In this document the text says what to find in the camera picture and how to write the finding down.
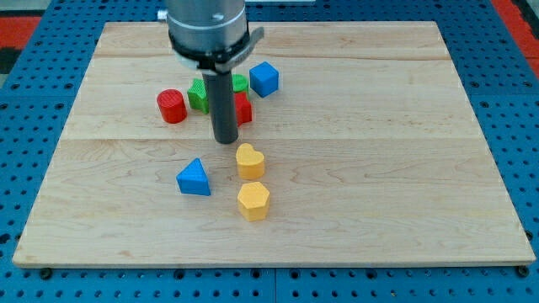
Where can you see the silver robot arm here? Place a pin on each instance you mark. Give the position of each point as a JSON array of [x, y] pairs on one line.
[[212, 36]]

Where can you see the wooden board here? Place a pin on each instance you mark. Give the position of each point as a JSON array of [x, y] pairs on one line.
[[374, 157]]

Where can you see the yellow heart block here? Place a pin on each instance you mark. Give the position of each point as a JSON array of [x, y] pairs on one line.
[[250, 163]]

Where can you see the yellow hexagon block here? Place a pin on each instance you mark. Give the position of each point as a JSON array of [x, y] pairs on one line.
[[253, 201]]

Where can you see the red star block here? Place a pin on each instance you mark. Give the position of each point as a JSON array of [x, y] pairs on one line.
[[244, 113]]

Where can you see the green cylinder block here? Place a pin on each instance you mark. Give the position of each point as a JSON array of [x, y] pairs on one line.
[[240, 83]]

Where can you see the blue cube block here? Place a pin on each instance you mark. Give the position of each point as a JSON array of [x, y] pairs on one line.
[[264, 79]]

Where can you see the blue triangle block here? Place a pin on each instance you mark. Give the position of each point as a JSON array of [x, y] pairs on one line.
[[193, 179]]

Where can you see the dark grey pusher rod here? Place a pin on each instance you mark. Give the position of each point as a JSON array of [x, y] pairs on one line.
[[220, 94]]

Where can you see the green star block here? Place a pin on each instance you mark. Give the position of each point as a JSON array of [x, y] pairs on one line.
[[197, 96]]

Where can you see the red cylinder block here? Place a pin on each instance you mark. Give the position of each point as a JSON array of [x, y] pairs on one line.
[[171, 105]]

